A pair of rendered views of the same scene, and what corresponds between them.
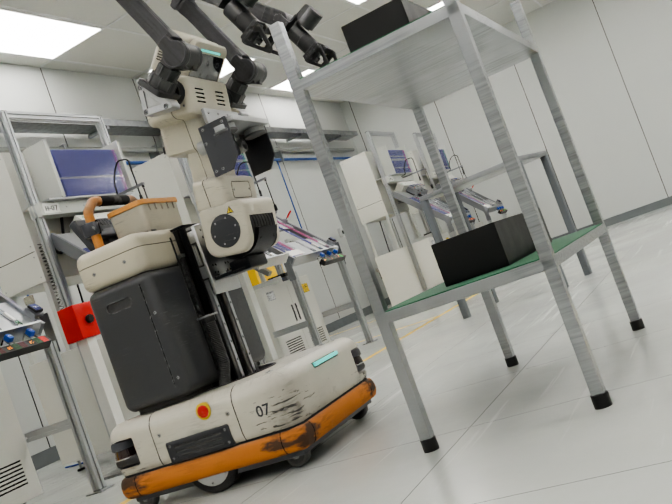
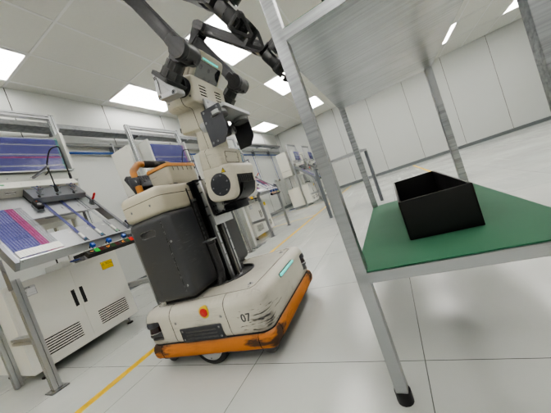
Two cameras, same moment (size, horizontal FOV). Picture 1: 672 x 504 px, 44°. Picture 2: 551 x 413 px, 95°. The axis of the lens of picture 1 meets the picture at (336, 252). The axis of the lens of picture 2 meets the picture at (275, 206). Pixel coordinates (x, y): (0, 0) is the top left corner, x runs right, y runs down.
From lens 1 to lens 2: 1.42 m
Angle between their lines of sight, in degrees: 5
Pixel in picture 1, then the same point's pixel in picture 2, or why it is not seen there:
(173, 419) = (184, 315)
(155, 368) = (173, 278)
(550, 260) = not seen: outside the picture
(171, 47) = (174, 42)
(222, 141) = (216, 121)
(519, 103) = (337, 136)
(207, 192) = (207, 158)
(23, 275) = not seen: hidden behind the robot
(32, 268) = not seen: hidden behind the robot
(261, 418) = (244, 323)
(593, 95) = (363, 133)
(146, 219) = (170, 176)
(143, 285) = (162, 222)
